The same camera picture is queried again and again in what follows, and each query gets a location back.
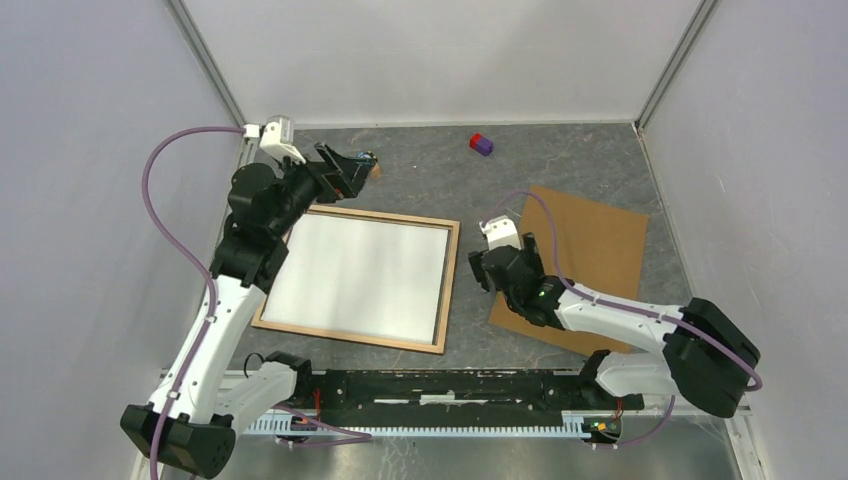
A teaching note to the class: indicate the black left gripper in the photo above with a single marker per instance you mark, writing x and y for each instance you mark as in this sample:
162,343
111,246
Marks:
334,186

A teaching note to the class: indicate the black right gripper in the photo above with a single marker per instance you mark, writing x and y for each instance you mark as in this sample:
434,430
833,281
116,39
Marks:
530,254

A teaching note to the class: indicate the brown cardboard backing board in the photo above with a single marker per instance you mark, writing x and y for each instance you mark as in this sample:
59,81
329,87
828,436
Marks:
595,244

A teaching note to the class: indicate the landscape photo print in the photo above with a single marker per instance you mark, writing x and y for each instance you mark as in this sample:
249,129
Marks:
361,275

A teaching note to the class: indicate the wooden picture frame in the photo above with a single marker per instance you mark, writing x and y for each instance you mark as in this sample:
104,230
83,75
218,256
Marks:
444,278

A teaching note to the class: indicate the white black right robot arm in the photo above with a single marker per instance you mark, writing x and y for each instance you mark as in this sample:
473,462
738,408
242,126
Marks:
694,351

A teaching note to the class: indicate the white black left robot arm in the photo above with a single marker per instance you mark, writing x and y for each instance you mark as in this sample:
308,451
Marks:
186,423

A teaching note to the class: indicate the small wooden cube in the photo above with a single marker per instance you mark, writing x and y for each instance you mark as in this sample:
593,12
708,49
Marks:
376,170

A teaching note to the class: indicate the red purple block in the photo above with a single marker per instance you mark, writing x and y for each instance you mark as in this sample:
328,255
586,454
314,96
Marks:
481,144

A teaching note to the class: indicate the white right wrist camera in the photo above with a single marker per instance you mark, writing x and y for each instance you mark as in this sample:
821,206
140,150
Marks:
499,232

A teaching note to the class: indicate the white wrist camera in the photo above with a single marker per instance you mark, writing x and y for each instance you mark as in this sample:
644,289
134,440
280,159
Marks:
276,139
499,232

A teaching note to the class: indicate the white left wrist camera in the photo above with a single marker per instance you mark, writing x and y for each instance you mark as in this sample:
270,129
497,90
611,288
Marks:
276,139

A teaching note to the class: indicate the white cable chain strip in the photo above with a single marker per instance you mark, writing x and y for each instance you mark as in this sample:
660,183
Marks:
283,424

